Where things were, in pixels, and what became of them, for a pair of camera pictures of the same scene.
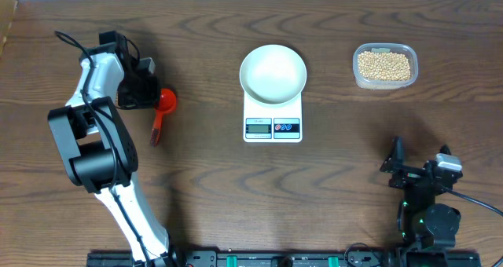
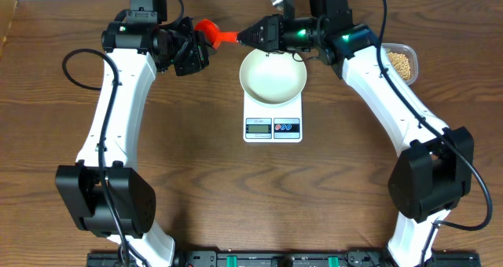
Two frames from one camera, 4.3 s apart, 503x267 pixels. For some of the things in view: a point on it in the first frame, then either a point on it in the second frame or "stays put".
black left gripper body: x=136 y=96 -> x=181 y=52
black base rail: x=342 y=259 stays put
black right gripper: x=394 y=163 -> x=272 y=27
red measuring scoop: x=166 y=102 -> x=214 y=34
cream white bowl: x=273 y=74 stays put
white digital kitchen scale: x=281 y=123 stays put
